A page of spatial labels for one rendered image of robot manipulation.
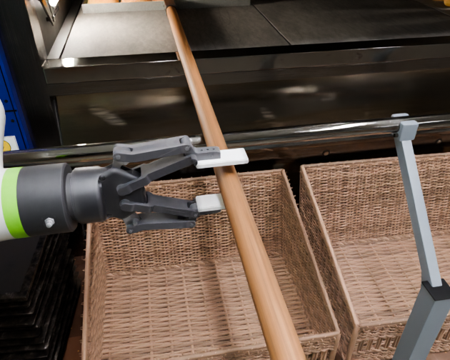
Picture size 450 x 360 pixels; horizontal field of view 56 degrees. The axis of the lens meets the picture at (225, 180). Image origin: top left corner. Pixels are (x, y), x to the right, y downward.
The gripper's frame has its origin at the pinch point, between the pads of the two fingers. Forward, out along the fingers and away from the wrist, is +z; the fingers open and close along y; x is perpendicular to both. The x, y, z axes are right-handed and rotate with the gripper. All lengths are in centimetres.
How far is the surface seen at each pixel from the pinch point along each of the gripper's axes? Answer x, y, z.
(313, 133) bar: -14.5, 2.6, 18.9
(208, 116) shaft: -16.3, -1.6, 0.2
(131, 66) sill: -52, 2, -13
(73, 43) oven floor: -70, 1, -27
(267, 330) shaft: 25.0, -0.7, -0.8
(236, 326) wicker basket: -18, 60, 7
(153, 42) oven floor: -66, 1, -7
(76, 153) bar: -15.0, 2.4, -21.9
